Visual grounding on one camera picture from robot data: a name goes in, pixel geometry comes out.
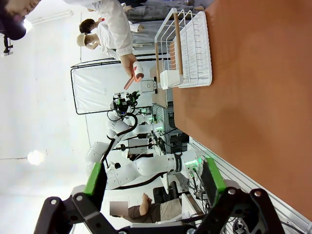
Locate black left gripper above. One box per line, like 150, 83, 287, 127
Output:
112, 91, 140, 115

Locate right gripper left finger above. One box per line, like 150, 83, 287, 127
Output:
33, 161, 129, 234

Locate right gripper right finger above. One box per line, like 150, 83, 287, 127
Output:
195, 157, 286, 234

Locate pink lint roller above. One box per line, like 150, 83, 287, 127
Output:
123, 61, 144, 90

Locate white wire dish rack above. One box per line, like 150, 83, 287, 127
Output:
154, 7, 213, 89

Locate person's right forearm white sleeve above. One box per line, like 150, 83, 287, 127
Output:
97, 4, 134, 59

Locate person's right hand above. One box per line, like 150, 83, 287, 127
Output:
120, 53, 139, 79

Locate small white square box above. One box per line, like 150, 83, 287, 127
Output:
140, 79, 156, 93

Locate light wooden side table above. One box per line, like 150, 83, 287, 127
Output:
150, 65, 171, 109

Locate grey electronics rack green lights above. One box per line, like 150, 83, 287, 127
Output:
151, 102, 191, 156

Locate white cutlery holder box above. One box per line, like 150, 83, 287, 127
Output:
159, 70, 180, 89

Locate black box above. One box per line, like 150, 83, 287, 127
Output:
152, 181, 180, 203

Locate seated person brown shirt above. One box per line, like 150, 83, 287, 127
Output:
109, 192, 183, 224

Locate dark haired person white top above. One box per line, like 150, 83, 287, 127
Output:
79, 17, 115, 59

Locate person in white jacket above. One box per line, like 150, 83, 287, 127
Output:
63, 0, 115, 12

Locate dark rounded blurry object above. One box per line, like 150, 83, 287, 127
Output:
0, 0, 37, 41

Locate white slotted mounting rail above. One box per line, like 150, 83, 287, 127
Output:
189, 136, 312, 234

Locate thick black cable hose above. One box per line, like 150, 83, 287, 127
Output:
101, 111, 138, 169

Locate white screen black frame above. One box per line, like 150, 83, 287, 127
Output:
70, 58, 156, 115

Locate black camera on stand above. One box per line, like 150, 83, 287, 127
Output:
2, 34, 14, 58

